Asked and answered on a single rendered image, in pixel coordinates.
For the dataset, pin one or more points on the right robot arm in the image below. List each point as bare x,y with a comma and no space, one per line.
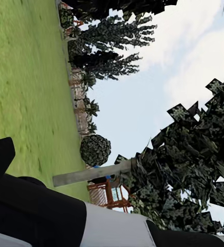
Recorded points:
32,215

